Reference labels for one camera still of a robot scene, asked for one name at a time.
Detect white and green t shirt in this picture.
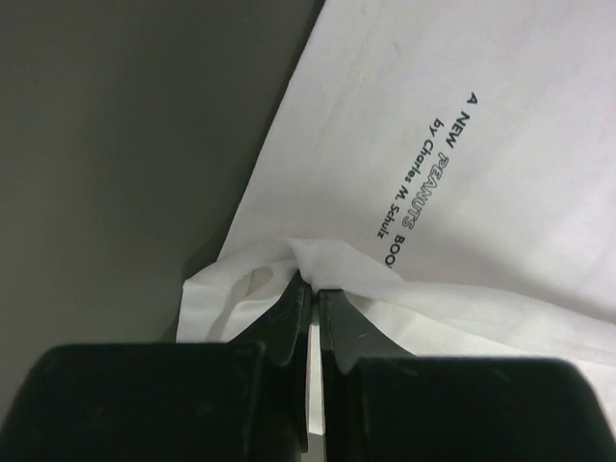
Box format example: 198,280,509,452
177,1,615,420

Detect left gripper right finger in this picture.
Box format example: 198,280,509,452
318,290,615,461

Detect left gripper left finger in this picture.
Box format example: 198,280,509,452
1,275,311,461

